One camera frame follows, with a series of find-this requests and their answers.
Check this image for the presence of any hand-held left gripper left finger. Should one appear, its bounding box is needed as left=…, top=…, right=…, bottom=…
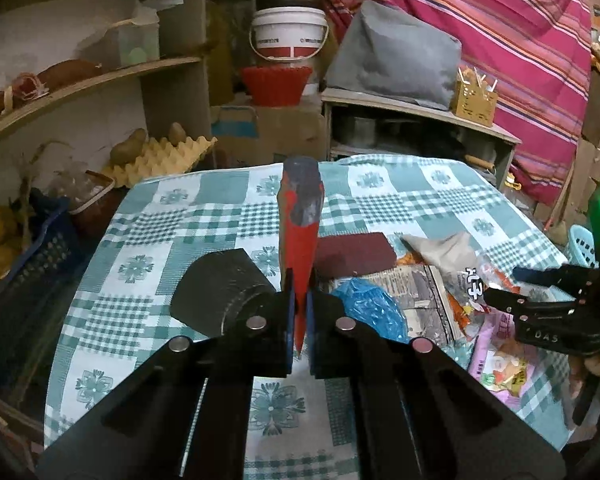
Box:
left=35, top=269, right=294, bottom=480

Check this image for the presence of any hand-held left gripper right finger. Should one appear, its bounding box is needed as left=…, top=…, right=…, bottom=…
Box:
left=307, top=291, right=567, bottom=480

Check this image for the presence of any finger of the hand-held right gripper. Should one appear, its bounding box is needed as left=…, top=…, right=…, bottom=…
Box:
left=512, top=264, right=595, bottom=287
left=482, top=286, right=583, bottom=319

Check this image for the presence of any light blue plastic basket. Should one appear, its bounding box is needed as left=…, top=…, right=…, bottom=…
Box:
left=567, top=224, right=597, bottom=269

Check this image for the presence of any white and orange snack wrapper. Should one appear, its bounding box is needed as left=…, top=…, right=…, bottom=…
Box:
left=445, top=260, right=522, bottom=332

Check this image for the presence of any blue plastic bag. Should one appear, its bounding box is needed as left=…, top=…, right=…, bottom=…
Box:
left=330, top=279, right=409, bottom=345

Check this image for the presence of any pink snack packet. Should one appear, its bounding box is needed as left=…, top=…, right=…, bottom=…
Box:
left=467, top=310, right=572, bottom=402

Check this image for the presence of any red and grey snack packet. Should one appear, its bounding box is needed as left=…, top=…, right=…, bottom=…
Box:
left=277, top=156, right=326, bottom=351

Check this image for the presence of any newspaper-print foil packet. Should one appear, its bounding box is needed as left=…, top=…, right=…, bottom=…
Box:
left=365, top=262, right=453, bottom=342

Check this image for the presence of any dark red rectangular block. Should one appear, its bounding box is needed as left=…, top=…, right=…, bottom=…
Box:
left=314, top=232, right=397, bottom=281

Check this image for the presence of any crumpled beige bag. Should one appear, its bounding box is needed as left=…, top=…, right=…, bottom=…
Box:
left=402, top=232, right=486, bottom=281

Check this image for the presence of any green checked tablecloth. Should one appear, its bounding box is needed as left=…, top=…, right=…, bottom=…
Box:
left=44, top=154, right=577, bottom=480

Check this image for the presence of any brown cardboard box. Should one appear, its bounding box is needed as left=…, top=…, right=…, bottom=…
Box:
left=211, top=104, right=329, bottom=169

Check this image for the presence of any yellow utensil holder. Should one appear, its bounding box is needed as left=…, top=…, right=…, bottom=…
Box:
left=450, top=66, right=499, bottom=127

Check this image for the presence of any yellow egg tray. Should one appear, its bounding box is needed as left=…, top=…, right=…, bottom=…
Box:
left=102, top=135, right=219, bottom=189

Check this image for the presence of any small wooden cabinet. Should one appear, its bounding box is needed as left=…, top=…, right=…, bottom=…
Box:
left=320, top=87, right=523, bottom=182

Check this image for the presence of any brown box with clear lid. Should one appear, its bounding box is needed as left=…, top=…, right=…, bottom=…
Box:
left=69, top=170, right=117, bottom=238

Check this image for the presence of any red plastic basket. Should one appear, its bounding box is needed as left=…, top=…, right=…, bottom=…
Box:
left=241, top=65, right=314, bottom=107

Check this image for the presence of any large potato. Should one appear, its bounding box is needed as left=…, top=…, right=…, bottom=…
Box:
left=111, top=128, right=149, bottom=166

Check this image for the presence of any pink striped cloth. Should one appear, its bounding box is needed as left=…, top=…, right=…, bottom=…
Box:
left=320, top=0, right=594, bottom=206

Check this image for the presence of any dark blue plastic crate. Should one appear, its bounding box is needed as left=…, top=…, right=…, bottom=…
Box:
left=0, top=192, right=83, bottom=388

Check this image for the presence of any grey fabric bag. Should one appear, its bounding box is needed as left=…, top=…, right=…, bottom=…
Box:
left=325, top=0, right=462, bottom=111

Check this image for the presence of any white plastic bucket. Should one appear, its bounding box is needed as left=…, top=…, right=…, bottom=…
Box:
left=250, top=7, right=329, bottom=64

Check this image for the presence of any wooden shelf unit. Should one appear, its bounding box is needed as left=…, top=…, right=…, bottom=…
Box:
left=0, top=0, right=216, bottom=201

